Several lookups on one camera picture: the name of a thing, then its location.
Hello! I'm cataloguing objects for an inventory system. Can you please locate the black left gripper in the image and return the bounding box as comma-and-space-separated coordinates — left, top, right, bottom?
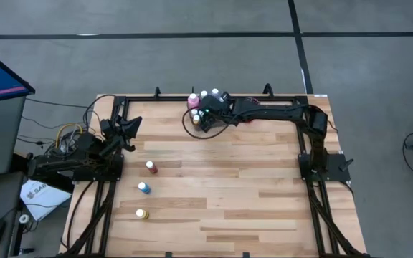
100, 116, 143, 153

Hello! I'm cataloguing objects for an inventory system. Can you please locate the large pink paint bottle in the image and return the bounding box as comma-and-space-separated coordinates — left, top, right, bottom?
187, 93, 201, 110

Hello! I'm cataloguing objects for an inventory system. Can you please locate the pinkish red plastic cup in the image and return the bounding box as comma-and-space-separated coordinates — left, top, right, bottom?
244, 96, 262, 125

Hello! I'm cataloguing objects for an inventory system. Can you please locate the black desk support bar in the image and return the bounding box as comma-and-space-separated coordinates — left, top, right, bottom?
11, 153, 75, 194

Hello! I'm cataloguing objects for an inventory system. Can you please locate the white paper booklet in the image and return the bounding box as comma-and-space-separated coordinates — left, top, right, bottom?
19, 178, 72, 221

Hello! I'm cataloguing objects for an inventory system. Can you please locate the short black lever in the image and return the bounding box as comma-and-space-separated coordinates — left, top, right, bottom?
338, 158, 355, 173

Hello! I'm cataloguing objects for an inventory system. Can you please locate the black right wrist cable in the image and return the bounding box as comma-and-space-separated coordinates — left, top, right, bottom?
181, 106, 245, 140

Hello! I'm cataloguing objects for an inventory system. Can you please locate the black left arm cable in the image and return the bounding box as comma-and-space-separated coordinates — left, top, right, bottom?
83, 93, 116, 125

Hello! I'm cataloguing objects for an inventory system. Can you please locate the yellow cable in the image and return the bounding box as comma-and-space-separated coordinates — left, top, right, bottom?
54, 123, 85, 151

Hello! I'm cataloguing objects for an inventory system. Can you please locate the thin black floor cable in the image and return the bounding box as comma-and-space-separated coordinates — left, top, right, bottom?
25, 97, 95, 110
22, 116, 91, 130

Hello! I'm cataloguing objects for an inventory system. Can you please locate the dark cable beside table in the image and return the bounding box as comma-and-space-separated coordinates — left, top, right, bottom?
65, 181, 96, 252

